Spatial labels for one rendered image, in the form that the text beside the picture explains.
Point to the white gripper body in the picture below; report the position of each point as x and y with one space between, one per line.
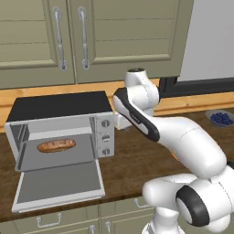
121 122

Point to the blueberries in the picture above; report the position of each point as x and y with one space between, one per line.
221 118

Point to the grey oven tray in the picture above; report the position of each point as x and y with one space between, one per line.
61 158

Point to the brown baguette bread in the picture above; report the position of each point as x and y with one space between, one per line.
56 145

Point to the silver toaster oven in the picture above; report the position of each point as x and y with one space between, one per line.
61 105

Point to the olive base cupboard door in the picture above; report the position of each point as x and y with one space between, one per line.
131 225
76 230

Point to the grey bowl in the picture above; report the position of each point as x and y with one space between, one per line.
210 117

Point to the silver toaster oven knob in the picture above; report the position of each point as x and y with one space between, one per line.
105 123
105 151
105 138

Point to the olive drawer front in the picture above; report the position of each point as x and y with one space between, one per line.
122 207
76 216

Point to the toaster oven door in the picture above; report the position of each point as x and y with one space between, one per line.
59 186

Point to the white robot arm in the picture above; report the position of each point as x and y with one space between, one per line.
195 143

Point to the olive wall cupboard door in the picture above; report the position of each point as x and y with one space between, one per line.
27 36
134 33

